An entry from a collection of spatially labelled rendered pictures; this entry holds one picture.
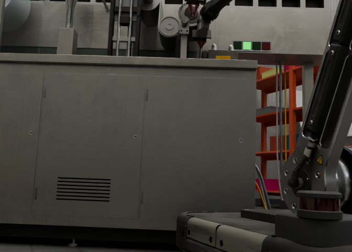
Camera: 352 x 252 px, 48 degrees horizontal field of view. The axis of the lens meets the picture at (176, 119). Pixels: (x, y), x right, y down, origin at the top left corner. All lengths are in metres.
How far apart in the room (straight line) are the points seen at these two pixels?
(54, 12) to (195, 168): 1.49
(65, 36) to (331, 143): 1.86
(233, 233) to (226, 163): 1.05
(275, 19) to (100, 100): 1.32
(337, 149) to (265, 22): 1.92
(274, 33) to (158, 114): 1.11
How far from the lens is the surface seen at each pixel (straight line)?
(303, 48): 2.66
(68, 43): 2.39
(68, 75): 1.98
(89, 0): 2.84
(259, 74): 5.70
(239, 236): 0.80
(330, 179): 0.83
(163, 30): 2.26
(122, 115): 1.88
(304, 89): 2.77
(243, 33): 2.62
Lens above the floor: 0.33
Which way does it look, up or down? 8 degrees up
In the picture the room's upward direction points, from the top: 2 degrees clockwise
